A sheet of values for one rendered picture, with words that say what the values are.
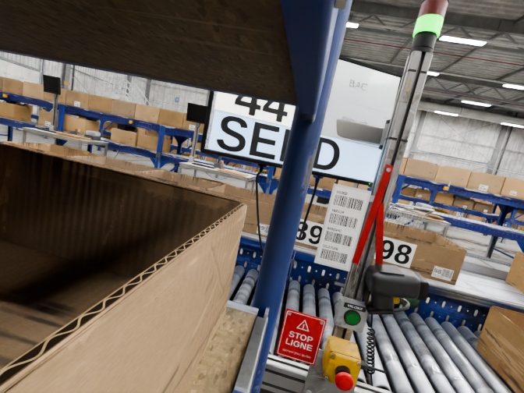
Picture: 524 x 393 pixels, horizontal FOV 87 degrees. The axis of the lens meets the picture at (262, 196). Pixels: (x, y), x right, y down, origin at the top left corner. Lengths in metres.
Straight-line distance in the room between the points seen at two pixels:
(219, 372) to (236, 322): 0.05
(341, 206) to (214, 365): 0.51
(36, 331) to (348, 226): 0.58
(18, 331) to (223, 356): 0.13
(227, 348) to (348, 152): 0.62
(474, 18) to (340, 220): 14.61
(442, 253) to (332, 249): 0.82
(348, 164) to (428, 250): 0.75
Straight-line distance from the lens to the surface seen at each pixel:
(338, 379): 0.72
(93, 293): 0.26
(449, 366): 1.17
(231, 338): 0.24
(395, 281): 0.67
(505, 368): 1.26
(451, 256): 1.45
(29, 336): 0.23
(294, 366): 0.87
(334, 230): 0.67
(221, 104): 0.68
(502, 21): 15.50
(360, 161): 0.78
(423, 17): 0.75
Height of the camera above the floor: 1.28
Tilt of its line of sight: 9 degrees down
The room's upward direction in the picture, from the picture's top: 12 degrees clockwise
